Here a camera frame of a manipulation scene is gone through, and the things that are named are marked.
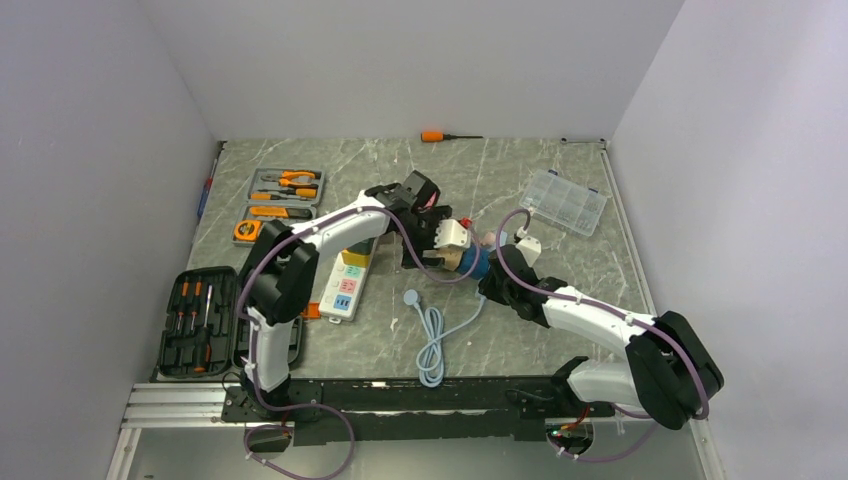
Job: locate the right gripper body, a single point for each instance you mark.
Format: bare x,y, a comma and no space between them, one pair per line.
497,291

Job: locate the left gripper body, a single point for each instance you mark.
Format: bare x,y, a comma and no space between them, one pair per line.
422,232

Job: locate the white power strip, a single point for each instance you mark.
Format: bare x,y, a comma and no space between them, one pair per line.
343,291

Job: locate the clear plastic screw box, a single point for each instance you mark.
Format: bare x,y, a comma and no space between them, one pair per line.
563,203

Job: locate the grey tool tray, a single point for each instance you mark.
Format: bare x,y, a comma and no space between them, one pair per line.
290,195

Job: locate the black tool case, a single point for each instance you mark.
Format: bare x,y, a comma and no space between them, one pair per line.
203,337

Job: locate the dark blue cube adapter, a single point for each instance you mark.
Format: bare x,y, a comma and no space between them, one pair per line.
474,262

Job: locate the tan cube adapter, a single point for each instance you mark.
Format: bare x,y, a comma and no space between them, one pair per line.
454,259

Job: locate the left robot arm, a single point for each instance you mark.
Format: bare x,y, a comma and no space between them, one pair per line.
278,275

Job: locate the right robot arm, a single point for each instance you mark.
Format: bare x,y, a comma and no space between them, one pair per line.
663,369

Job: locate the yellow cube adapter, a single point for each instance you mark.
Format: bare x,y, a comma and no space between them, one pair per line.
359,254

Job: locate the blue red pen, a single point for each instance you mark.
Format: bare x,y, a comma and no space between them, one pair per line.
205,191

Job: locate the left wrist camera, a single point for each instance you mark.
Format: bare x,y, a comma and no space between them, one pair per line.
451,234

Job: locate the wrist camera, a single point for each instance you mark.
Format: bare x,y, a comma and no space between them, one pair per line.
451,234
530,248

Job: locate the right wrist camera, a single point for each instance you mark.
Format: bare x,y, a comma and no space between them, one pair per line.
530,248

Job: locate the orange handled screwdriver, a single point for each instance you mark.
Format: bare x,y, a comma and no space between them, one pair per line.
438,137

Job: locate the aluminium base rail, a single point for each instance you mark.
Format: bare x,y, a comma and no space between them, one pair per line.
388,409

